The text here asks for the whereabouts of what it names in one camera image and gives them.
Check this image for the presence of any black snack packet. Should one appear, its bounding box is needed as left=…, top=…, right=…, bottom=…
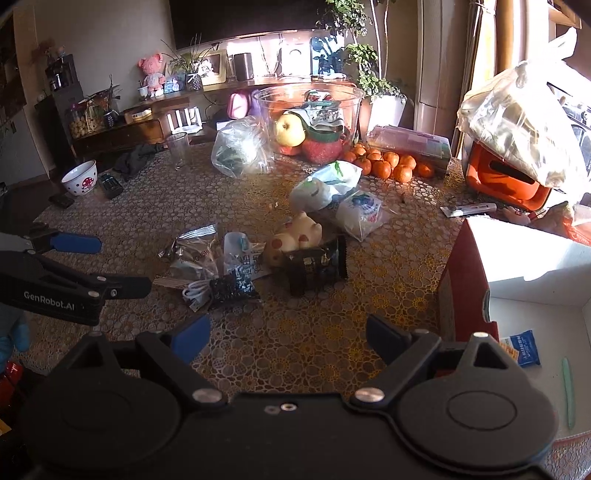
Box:
left=283, top=235, right=349, bottom=297

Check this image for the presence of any blue snack bag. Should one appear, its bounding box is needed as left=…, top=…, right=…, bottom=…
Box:
left=499, top=330, right=541, bottom=368

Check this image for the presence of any spotted cream toy animal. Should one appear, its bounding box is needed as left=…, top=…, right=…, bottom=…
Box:
left=263, top=212, right=322, bottom=267

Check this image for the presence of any white mushroom bowl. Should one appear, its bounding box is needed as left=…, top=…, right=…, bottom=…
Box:
left=61, top=160, right=98, bottom=196

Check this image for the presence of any black remote control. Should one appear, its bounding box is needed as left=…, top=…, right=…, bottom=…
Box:
left=98, top=173, right=123, bottom=200

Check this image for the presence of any silver foil snack packet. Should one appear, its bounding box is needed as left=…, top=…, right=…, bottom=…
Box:
left=153, top=224, right=221, bottom=289

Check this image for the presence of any white chicken snack pouch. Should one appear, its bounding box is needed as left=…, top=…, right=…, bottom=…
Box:
left=223, top=232, right=273, bottom=280

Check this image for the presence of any red cardboard box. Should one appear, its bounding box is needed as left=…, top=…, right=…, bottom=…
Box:
left=437, top=215, right=590, bottom=438

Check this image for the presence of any white blue food bag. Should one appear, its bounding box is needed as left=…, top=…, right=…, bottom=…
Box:
left=335, top=190, right=393, bottom=242

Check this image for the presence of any white tube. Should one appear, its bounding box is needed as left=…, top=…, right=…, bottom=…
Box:
left=440, top=203, right=497, bottom=219

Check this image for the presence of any drinking glass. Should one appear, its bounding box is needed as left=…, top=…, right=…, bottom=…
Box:
left=166, top=132, right=189, bottom=170

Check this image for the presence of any white green plastic bag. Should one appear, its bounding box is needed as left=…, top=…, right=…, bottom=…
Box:
left=288, top=161, right=363, bottom=213

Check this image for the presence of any tangerine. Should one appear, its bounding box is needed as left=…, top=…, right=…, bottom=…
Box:
left=372, top=160, right=392, bottom=180
left=399, top=154, right=417, bottom=170
left=392, top=165, right=413, bottom=184
left=414, top=163, right=435, bottom=179

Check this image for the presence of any pink plastic storage box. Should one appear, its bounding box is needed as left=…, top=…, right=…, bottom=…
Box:
left=367, top=126, right=452, bottom=176

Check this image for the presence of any orange black appliance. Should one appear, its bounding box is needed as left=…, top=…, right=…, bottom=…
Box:
left=466, top=143, right=551, bottom=212

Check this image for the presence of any clear bag with greens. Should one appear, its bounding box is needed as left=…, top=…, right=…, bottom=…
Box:
left=211, top=116, right=274, bottom=179

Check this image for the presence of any pink pig plush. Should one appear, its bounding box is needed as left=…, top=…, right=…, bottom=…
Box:
left=137, top=52, right=166, bottom=97

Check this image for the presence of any clear glass fruit bowl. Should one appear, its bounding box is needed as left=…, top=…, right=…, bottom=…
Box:
left=253, top=82, right=363, bottom=165

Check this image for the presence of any yellow apple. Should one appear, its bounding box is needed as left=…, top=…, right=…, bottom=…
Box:
left=274, top=113, right=307, bottom=147

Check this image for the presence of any black television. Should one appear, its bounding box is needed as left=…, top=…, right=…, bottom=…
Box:
left=169, top=0, right=328, bottom=49

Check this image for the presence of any crumpled plastic bag on appliance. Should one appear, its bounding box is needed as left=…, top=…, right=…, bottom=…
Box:
left=457, top=28, right=590, bottom=198

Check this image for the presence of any potted green plant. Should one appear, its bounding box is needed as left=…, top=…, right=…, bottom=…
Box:
left=318, top=0, right=408, bottom=133

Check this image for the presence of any white usb cable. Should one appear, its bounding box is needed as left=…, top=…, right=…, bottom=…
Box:
left=181, top=279, right=216, bottom=313

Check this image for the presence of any picture frame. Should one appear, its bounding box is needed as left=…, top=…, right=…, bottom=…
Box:
left=198, top=49, right=228, bottom=86

